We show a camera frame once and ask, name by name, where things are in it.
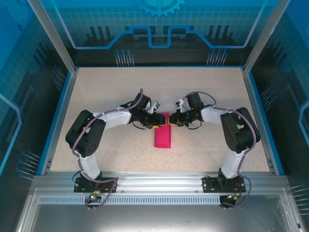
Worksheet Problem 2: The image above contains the steel sheet panel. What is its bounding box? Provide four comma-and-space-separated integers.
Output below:
15, 188, 302, 232

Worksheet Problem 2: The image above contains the pink paper sheet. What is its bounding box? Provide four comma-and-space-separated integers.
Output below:
154, 112, 172, 149

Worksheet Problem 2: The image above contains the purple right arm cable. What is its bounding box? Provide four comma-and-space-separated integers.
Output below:
181, 91, 260, 211

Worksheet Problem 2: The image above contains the slotted grey cable duct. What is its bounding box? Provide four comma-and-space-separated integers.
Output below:
38, 196, 222, 205

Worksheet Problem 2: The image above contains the thin black left gripper cable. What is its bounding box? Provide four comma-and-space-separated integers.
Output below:
132, 122, 148, 131

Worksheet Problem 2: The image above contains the cable connector with green light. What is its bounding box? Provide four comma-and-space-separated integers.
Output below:
88, 190, 101, 203
224, 192, 242, 202

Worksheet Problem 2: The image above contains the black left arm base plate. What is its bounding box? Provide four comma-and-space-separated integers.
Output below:
73, 177, 119, 194

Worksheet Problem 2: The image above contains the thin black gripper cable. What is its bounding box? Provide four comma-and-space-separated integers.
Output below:
185, 119, 202, 130
132, 122, 148, 131

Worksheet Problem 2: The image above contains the aluminium table side rail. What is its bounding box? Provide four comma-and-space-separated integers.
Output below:
41, 67, 80, 176
241, 67, 278, 174

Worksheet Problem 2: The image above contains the thin black right gripper cable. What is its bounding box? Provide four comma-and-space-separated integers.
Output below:
185, 119, 202, 130

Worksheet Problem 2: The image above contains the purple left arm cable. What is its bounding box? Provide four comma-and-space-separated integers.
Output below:
71, 88, 145, 211

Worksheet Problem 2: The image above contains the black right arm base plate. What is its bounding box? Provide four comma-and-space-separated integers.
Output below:
202, 175, 247, 193

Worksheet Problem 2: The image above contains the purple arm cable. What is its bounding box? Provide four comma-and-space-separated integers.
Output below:
181, 91, 260, 211
71, 88, 145, 211

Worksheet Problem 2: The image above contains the aluminium frame post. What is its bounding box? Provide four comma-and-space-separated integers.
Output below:
28, 0, 79, 74
242, 0, 292, 74

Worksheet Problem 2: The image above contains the aluminium mounting rail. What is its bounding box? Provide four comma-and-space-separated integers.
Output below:
32, 170, 289, 194

